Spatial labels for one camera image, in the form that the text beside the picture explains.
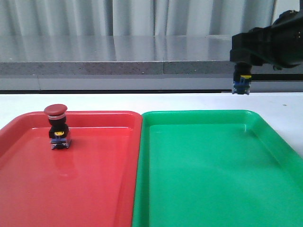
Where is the green mushroom push button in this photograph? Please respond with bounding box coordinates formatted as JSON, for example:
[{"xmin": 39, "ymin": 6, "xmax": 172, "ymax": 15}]
[{"xmin": 232, "ymin": 63, "xmax": 252, "ymax": 95}]

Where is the grey granite counter slab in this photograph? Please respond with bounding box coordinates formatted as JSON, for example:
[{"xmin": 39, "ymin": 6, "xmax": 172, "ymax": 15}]
[{"xmin": 0, "ymin": 34, "xmax": 303, "ymax": 92}]

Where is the red plastic tray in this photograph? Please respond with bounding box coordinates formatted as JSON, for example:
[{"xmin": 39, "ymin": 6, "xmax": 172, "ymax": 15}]
[{"xmin": 0, "ymin": 111, "xmax": 142, "ymax": 227}]

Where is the grey pleated curtain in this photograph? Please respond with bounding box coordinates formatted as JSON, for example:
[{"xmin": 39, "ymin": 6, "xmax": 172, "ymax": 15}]
[{"xmin": 0, "ymin": 0, "xmax": 303, "ymax": 37}]

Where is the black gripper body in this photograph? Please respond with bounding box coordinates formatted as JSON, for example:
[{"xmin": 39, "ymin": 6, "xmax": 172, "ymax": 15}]
[{"xmin": 230, "ymin": 10, "xmax": 303, "ymax": 70}]

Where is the green plastic tray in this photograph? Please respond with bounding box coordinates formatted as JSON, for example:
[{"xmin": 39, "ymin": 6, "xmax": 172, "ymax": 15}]
[{"xmin": 132, "ymin": 110, "xmax": 303, "ymax": 227}]

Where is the red mushroom push button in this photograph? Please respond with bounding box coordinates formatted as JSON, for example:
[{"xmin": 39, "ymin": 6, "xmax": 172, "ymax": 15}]
[{"xmin": 44, "ymin": 104, "xmax": 71, "ymax": 149}]

